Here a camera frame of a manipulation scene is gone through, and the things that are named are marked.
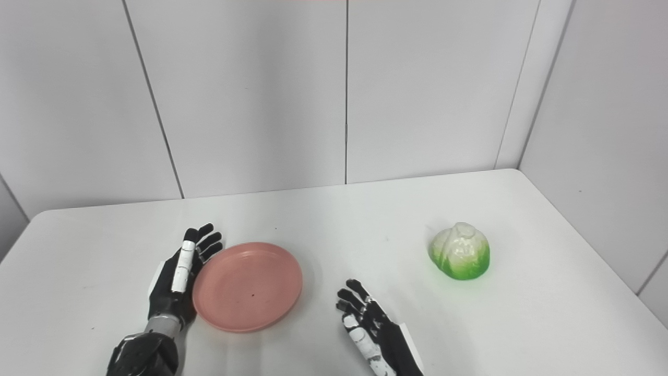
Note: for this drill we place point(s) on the pink round plate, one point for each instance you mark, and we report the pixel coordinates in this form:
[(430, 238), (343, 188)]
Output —
[(248, 287)]

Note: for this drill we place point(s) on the green white toy cabbage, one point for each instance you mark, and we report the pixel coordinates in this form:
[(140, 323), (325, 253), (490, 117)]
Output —
[(462, 253)]

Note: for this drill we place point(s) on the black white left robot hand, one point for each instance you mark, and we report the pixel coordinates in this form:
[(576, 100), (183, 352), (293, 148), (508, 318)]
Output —
[(172, 287)]

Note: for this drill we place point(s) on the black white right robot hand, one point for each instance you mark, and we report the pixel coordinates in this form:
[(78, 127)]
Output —
[(383, 334)]

